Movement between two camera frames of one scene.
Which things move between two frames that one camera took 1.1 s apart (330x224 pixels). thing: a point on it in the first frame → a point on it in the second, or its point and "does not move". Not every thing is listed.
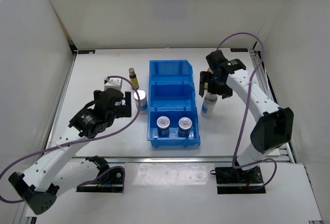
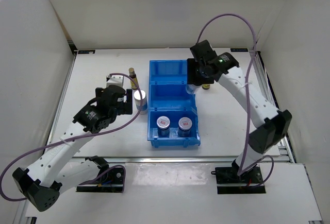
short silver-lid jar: (163, 124) does not move
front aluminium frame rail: (169, 159) does not move
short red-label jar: (185, 124) does not move
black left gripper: (124, 110) does not move
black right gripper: (225, 91) → (192, 78)
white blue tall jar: (209, 105) → (191, 88)
